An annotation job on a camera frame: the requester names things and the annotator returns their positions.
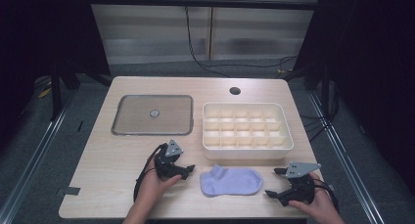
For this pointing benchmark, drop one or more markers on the grey tape piece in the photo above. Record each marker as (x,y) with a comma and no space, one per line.
(331,187)
(69,191)

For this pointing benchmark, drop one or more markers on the clear rectangular lid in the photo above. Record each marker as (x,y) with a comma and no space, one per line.
(153,119)

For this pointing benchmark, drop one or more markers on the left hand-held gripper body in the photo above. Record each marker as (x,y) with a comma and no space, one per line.
(164,167)

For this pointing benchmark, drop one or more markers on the black tape strip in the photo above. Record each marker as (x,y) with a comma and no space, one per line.
(80,126)

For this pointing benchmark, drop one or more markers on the lilac ankle sock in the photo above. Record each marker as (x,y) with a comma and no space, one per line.
(231,182)

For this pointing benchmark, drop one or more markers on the yellow object on floor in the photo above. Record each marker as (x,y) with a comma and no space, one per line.
(44,93)

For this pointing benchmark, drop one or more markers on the black metal stand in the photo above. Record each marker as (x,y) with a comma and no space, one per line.
(56,93)

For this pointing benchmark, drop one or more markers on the black horizontal bar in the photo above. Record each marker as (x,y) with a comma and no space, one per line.
(202,3)

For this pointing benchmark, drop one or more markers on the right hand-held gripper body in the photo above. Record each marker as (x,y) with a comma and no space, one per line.
(301,188)

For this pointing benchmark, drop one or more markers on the person's left hand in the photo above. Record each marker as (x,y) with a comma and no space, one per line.
(151,188)

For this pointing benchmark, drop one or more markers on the cream divided storage box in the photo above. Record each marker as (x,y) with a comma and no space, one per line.
(248,129)

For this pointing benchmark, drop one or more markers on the person's right hand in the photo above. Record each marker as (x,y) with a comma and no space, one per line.
(321,204)

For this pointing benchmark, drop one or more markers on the black curtain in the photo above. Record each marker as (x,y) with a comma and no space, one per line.
(375,70)
(39,38)

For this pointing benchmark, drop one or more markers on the aluminium floor rail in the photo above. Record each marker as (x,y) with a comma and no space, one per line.
(36,155)
(345,162)

